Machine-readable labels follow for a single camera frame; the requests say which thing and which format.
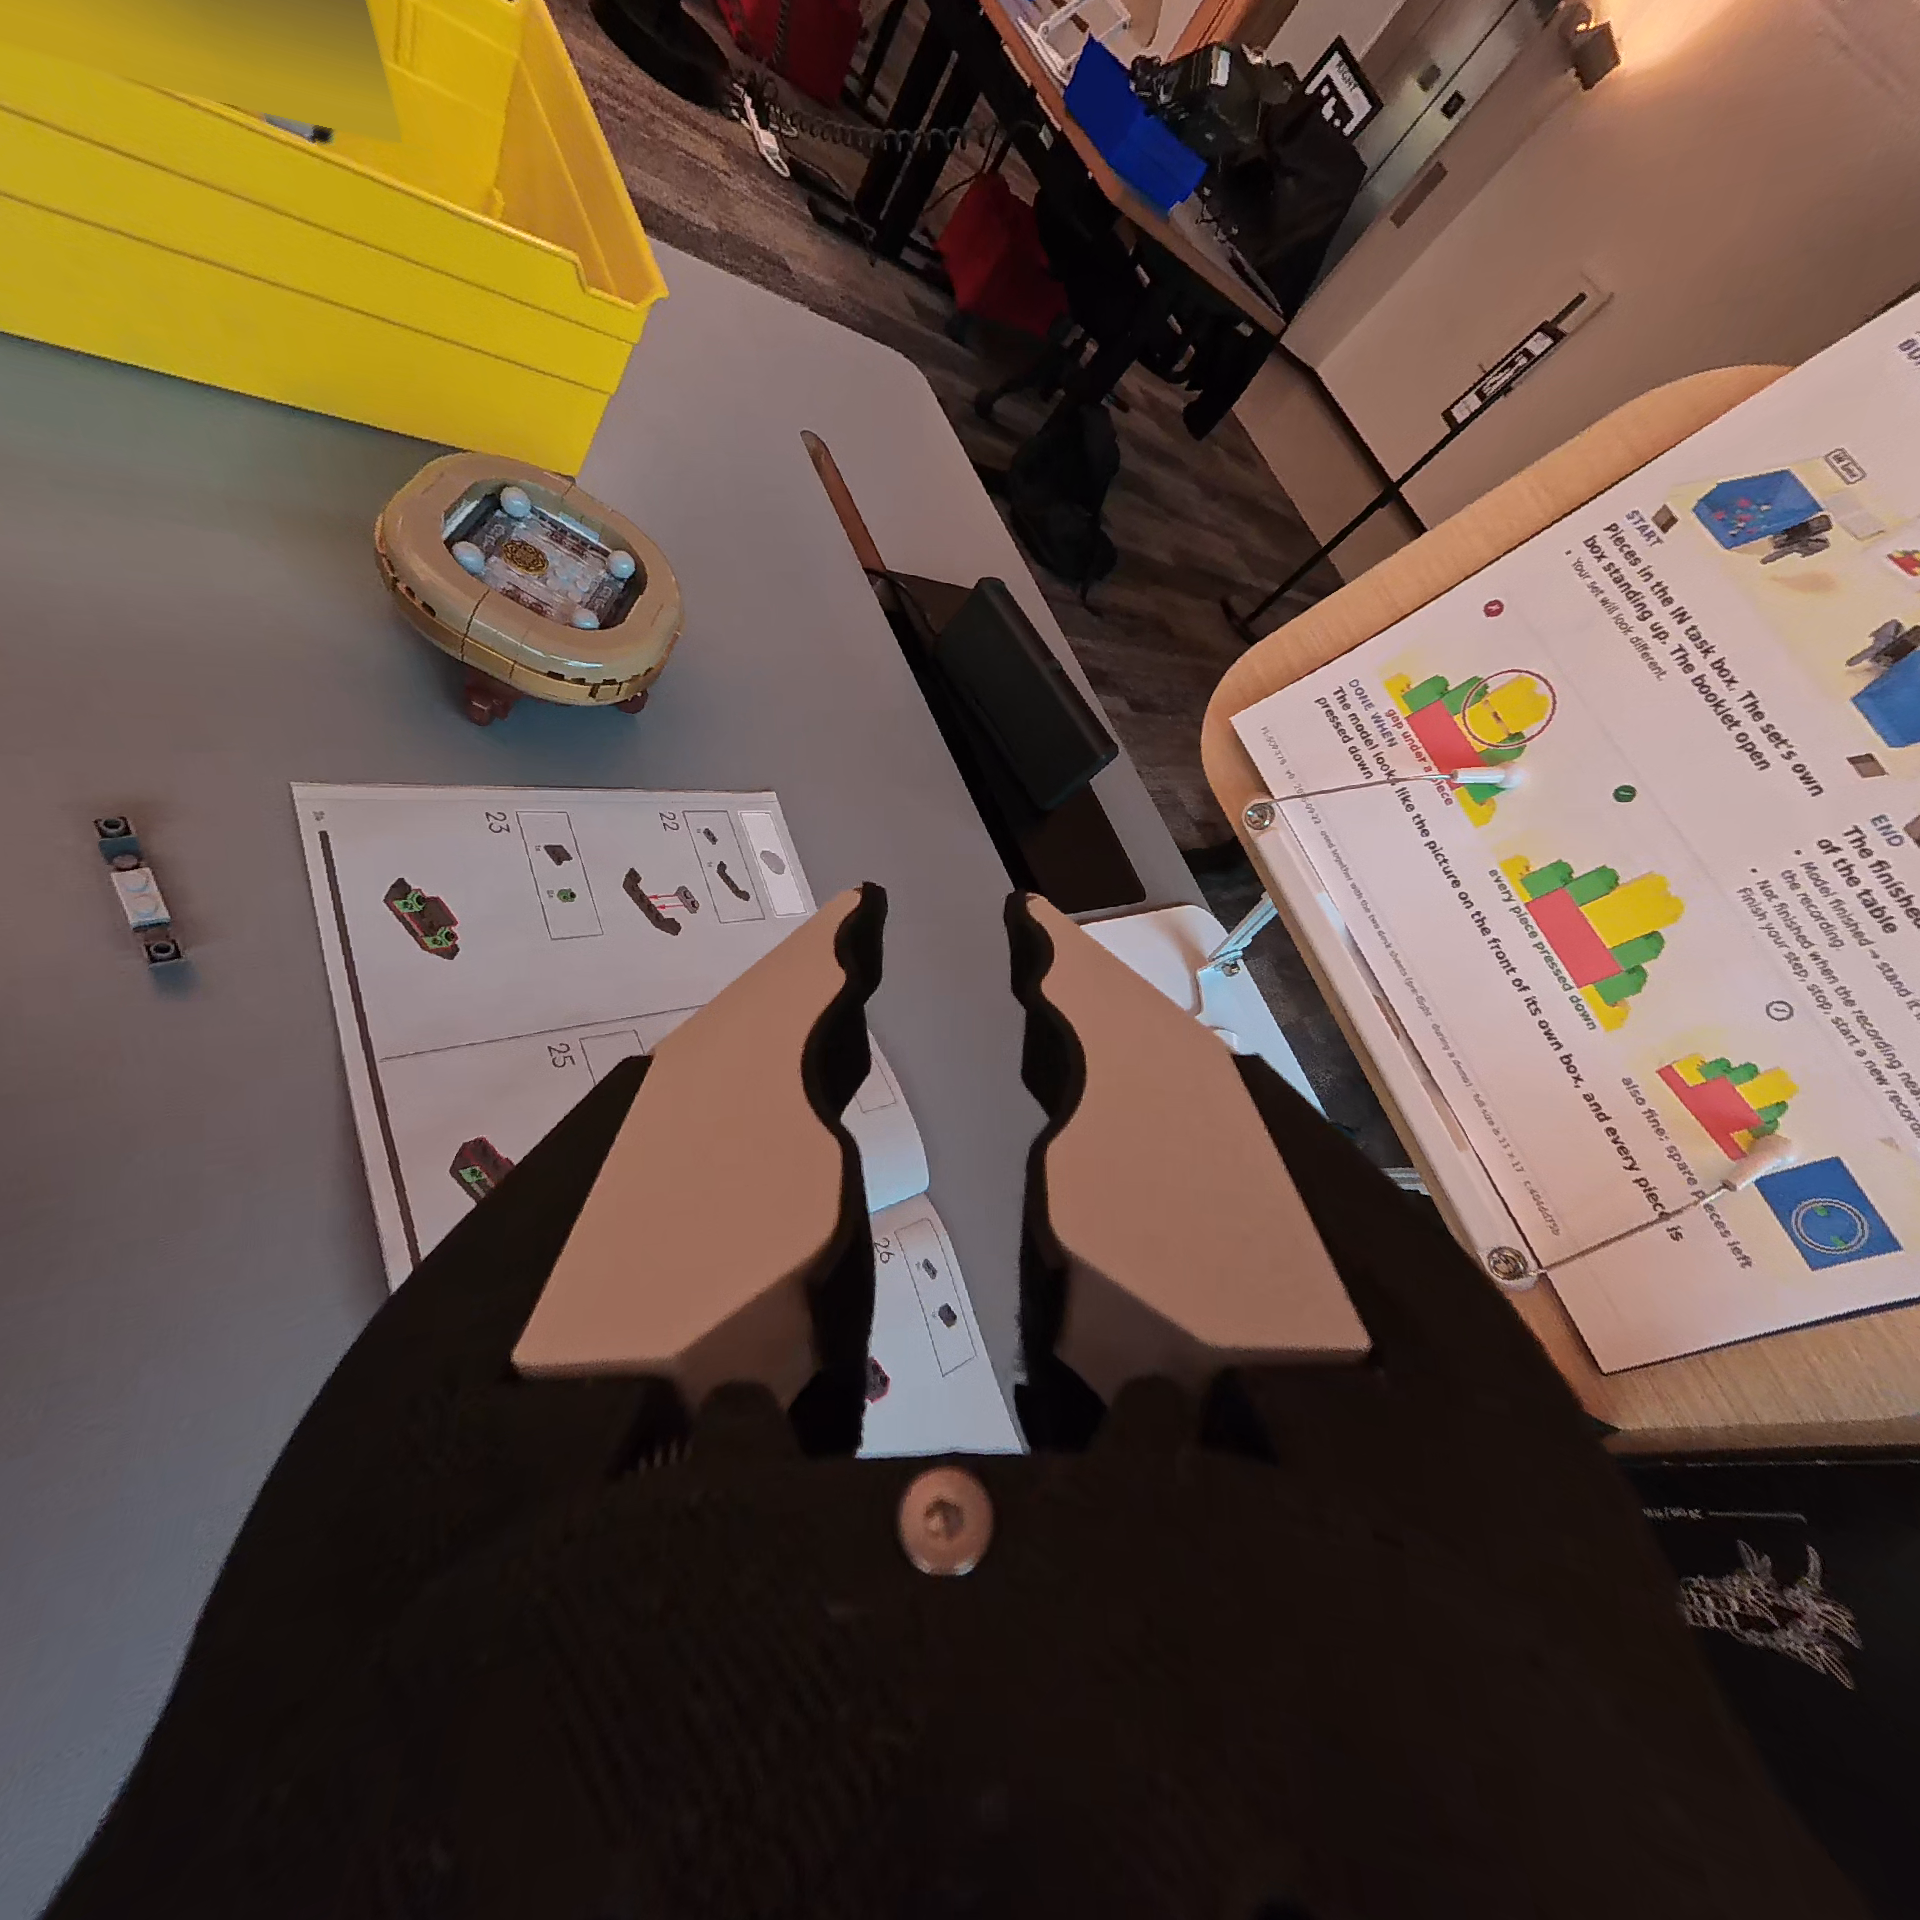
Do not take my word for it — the black printed box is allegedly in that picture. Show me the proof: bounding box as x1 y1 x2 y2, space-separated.
1613 1447 1920 1920

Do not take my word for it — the small grey brick assembly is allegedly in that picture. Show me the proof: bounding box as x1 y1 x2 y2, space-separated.
94 815 195 969

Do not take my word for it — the grey desk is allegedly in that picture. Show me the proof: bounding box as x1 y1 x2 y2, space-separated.
0 239 1201 1920

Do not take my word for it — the yellow plastic bin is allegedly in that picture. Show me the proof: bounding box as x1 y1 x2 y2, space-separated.
0 0 668 480

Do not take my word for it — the printed instruction sheet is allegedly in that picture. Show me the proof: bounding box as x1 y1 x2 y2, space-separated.
1233 292 1920 1374

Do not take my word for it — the dark rectangular box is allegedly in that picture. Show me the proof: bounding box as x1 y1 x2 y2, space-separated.
937 578 1120 811

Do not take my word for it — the black coiled cable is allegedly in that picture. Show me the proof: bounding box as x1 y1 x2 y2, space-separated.
780 114 963 156

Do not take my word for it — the black backpack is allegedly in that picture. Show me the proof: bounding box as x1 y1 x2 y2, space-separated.
1008 402 1124 586

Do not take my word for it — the wooden book stand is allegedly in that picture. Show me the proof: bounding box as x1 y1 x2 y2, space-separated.
1200 365 1920 1450

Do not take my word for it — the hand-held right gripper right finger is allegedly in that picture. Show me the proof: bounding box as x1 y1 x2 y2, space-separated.
1003 892 1374 1458

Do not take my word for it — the long wooden table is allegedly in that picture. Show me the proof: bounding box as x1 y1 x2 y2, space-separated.
976 0 1291 338

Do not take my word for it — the white stand base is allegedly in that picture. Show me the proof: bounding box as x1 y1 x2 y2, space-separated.
1079 905 1330 1120

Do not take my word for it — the brown wooden strip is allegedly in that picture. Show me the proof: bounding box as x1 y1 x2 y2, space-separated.
798 429 887 580

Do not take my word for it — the black-framed tag sign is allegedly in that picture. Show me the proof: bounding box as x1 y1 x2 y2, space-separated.
1304 38 1383 137

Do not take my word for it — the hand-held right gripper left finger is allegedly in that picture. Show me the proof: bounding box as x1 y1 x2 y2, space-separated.
511 882 889 1460

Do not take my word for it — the blue storage bin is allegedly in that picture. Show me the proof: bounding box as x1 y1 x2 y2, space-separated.
1064 38 1211 212

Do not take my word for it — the black sign stand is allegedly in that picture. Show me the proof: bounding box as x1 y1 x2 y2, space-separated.
1222 276 1592 640

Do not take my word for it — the brick instruction booklet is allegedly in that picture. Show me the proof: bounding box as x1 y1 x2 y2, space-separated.
292 783 1028 1460

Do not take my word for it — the black floor stand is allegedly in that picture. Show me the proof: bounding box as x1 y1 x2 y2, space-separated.
594 0 722 100

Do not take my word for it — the tan round brick model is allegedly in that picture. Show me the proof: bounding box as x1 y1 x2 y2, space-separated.
377 449 684 725

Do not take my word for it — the red storage bin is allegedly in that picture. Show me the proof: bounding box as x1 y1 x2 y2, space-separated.
937 172 1067 338
712 0 864 106

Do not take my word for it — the wire page holder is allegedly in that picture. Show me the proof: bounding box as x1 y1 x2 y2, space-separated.
1485 1134 1795 1283
1246 765 1525 834

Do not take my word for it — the black bag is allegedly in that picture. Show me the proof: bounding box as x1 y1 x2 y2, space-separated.
1132 43 1298 167

